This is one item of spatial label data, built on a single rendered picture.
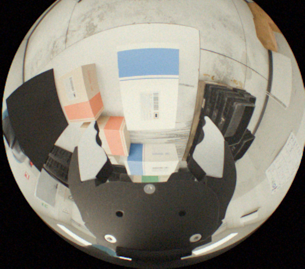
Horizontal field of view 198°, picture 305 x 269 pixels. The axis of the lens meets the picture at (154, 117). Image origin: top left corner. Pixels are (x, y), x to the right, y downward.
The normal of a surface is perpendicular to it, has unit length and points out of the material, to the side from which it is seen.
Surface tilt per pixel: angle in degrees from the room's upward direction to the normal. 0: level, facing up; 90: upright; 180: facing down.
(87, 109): 0
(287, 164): 90
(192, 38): 0
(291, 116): 90
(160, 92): 0
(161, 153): 90
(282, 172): 90
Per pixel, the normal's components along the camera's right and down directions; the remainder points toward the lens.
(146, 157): 0.05, -0.85
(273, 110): -1.00, 0.04
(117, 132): 0.04, 0.53
